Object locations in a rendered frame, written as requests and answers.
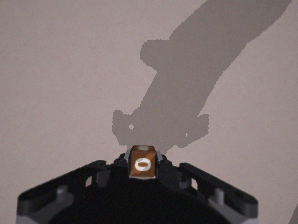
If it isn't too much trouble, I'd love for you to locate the brown cube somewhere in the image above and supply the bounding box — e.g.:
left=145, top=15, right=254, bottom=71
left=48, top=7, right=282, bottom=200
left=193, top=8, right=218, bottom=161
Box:
left=130, top=145, right=156, bottom=177

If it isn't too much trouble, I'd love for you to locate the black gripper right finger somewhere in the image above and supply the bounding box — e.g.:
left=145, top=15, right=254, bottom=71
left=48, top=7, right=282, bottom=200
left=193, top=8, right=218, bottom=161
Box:
left=155, top=151, right=258, bottom=224

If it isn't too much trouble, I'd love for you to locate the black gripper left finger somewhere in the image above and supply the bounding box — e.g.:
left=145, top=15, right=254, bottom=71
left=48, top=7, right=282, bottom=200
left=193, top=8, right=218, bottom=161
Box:
left=16, top=150, right=131, bottom=224

